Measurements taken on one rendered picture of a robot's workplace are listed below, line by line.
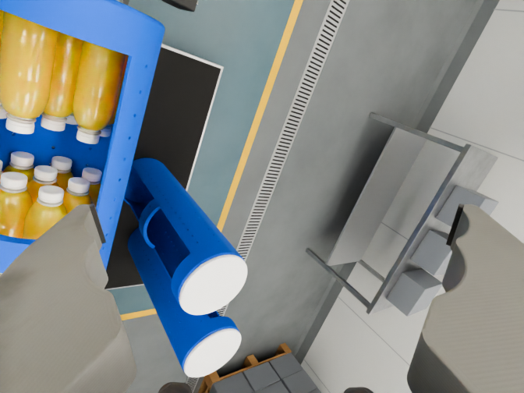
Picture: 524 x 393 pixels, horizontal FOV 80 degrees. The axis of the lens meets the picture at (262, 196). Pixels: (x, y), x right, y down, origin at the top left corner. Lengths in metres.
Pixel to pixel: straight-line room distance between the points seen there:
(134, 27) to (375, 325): 3.95
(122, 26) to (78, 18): 0.06
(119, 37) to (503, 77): 3.48
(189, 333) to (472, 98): 3.25
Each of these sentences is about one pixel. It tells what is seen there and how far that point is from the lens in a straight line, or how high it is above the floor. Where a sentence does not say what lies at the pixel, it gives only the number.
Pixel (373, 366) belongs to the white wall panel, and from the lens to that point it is 4.36.
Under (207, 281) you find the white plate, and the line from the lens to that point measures 1.18.
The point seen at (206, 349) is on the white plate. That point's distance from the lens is 1.50.
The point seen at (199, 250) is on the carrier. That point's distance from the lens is 1.16.
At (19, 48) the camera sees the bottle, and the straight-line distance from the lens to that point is 0.64.
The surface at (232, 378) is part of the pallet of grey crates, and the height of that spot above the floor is 0.18.
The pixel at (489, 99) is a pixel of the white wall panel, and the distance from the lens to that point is 3.71.
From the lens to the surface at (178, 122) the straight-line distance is 1.83.
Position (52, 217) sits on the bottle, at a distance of 0.69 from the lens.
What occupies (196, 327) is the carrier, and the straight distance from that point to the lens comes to 1.48.
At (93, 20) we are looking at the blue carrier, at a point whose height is 1.24.
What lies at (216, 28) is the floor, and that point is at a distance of 1.99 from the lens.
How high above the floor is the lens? 1.77
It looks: 43 degrees down
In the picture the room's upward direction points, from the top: 131 degrees clockwise
